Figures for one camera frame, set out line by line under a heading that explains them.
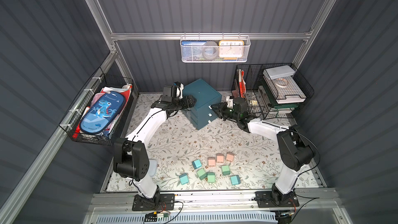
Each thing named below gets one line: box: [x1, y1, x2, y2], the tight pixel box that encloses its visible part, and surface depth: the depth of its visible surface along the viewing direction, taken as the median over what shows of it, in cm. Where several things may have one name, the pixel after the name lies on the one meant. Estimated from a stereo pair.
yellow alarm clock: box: [218, 39, 245, 61], surface depth 90 cm
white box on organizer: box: [265, 64, 296, 80], surface depth 104 cm
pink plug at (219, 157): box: [216, 153, 224, 163], surface depth 88 cm
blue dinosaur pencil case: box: [79, 90, 126, 135], surface depth 66 cm
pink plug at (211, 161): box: [207, 156, 216, 167], surface depth 86 cm
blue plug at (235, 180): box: [230, 174, 241, 186], surface depth 80 cm
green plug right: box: [221, 165, 231, 176], surface depth 84 cm
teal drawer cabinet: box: [181, 78, 223, 131], surface depth 93 cm
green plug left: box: [196, 168, 208, 181], surface depth 82 cm
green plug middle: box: [205, 172, 217, 183], surface depth 81 cm
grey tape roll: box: [202, 40, 220, 60], surface depth 89 cm
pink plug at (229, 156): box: [225, 151, 235, 162], surface depth 88 cm
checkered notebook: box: [263, 75, 307, 100], surface depth 98 cm
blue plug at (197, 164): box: [192, 159, 203, 170], surface depth 86 cm
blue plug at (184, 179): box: [179, 173, 190, 186], surface depth 80 cm
